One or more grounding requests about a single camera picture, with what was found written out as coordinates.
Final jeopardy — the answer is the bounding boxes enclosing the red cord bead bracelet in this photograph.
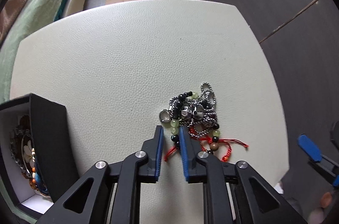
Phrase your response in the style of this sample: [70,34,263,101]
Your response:
[163,126,249,163]

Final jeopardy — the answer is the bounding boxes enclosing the black jewelry box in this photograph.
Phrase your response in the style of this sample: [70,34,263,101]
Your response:
[1,94,79,223]

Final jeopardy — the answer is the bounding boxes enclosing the jewelry pile in box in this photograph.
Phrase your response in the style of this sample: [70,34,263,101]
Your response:
[9,115,50,197]

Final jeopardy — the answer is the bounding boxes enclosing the person right hand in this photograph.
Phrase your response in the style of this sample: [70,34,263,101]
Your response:
[307,192,333,224]

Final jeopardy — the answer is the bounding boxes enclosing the silver ring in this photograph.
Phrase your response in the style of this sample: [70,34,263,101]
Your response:
[158,109,172,123]

